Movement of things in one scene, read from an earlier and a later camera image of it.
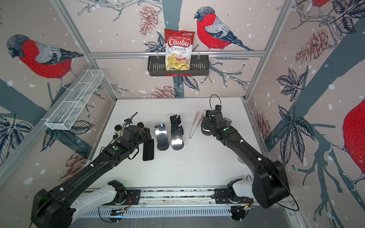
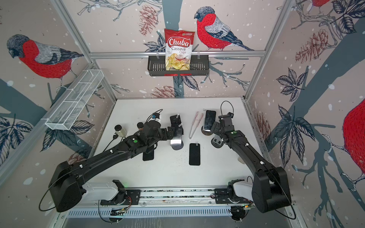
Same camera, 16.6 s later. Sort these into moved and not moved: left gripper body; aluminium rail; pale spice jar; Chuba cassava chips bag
Moved: left gripper body
Not moved: Chuba cassava chips bag; aluminium rail; pale spice jar
